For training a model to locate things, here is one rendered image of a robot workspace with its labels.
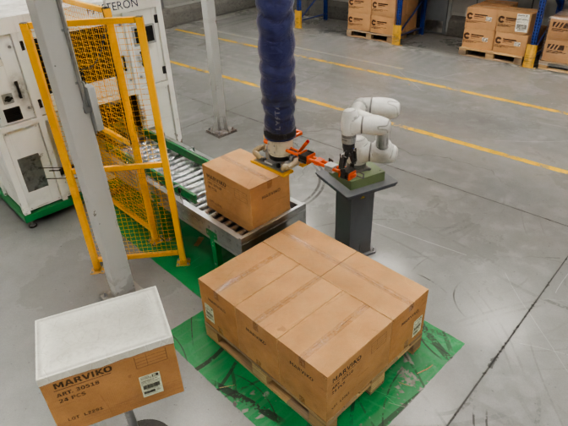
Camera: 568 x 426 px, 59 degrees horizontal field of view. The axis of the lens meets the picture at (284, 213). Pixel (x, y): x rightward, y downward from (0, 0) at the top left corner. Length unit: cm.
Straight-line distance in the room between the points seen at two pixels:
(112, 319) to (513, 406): 248
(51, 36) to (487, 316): 354
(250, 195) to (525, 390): 226
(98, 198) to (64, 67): 93
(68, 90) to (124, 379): 183
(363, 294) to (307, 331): 49
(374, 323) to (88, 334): 162
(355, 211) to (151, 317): 220
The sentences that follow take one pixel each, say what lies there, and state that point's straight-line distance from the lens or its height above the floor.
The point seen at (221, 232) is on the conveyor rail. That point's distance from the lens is 393.
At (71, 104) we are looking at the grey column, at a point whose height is 168.
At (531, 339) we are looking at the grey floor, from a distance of 412.
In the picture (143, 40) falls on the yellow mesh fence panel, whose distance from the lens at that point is 374.
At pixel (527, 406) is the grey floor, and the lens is 370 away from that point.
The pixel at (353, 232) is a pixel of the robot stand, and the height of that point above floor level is 27.
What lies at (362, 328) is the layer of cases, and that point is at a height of 54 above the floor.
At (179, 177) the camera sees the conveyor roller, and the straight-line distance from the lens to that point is 486.
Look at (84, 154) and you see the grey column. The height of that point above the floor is 133.
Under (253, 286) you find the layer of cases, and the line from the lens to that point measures 341.
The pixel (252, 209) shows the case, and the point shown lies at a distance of 376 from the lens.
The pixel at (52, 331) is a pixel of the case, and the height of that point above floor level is 102.
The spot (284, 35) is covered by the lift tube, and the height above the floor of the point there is 204.
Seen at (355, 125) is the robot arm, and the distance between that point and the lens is 299.
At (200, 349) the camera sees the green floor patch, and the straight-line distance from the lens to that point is 380.
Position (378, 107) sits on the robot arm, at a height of 152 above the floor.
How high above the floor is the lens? 277
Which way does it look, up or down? 33 degrees down
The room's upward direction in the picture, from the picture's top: 2 degrees counter-clockwise
